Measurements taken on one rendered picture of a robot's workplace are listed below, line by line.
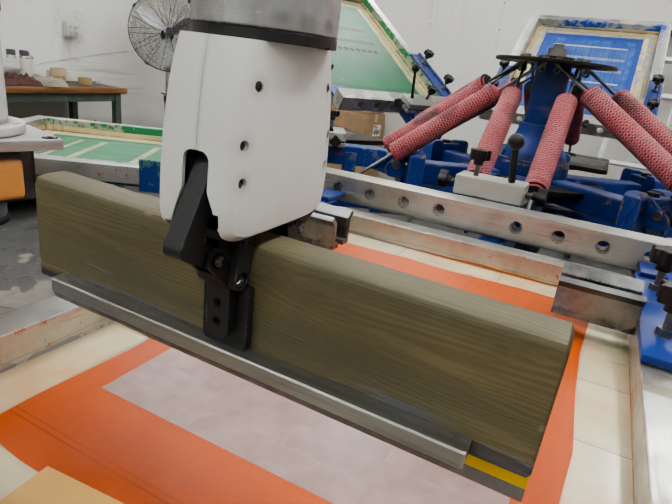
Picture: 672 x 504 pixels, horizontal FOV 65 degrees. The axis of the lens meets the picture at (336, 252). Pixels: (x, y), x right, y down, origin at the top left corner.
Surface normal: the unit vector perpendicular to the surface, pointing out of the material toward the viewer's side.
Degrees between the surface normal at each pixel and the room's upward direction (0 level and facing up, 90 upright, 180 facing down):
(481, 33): 90
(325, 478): 0
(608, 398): 0
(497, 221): 90
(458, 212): 90
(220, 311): 90
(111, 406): 0
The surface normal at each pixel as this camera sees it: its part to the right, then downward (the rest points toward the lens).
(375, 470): 0.11, -0.93
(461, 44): -0.46, 0.25
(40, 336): 0.88, 0.25
